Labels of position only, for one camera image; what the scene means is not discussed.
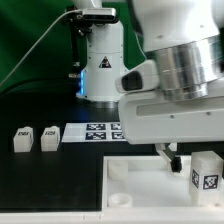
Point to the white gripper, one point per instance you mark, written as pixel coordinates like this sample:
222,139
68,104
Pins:
147,119

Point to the white square table top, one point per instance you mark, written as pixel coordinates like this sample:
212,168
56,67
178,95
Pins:
148,182

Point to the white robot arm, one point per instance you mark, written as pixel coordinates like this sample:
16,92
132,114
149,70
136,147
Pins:
177,94

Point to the white sheet with markers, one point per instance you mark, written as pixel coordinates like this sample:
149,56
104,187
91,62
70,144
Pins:
93,132

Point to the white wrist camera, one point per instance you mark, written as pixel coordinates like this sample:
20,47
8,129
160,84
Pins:
143,77

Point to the black camera on stand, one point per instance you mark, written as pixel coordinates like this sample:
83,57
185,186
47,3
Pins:
80,22

